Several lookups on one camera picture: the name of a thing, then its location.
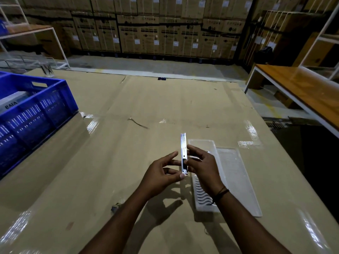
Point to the person's left hand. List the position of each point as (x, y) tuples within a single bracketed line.
[(153, 177)]

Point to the person's right hand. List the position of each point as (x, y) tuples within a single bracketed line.
[(205, 169)]

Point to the person's right fingers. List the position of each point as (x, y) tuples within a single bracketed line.
[(193, 153)]

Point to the person's left thumb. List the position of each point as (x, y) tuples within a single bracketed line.
[(176, 178)]

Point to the person's right forearm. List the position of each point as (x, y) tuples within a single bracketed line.
[(249, 227)]

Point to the person's left forearm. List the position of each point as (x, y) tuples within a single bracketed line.
[(119, 224)]

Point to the clear plastic tray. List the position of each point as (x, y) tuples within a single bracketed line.
[(204, 198)]

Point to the black wrist band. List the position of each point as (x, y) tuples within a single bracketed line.
[(221, 194)]

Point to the clear plastic lid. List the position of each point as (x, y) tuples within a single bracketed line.
[(241, 179)]

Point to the small dark scrap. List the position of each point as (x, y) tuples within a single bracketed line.
[(116, 208)]

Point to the small cardboard box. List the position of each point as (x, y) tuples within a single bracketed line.
[(284, 99)]

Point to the black bag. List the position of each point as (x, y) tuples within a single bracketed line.
[(263, 54)]

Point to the stack of cardboard boxes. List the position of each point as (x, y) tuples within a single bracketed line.
[(164, 26)]

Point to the blue plastic crate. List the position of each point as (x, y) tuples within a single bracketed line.
[(31, 121)]

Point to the tall white metal rack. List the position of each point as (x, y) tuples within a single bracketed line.
[(321, 39)]

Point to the white box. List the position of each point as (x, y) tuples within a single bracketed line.
[(12, 101)]

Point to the white metal shelf rack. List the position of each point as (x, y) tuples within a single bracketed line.
[(31, 30)]

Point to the wooden table with white frame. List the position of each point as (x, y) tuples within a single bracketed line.
[(304, 87)]

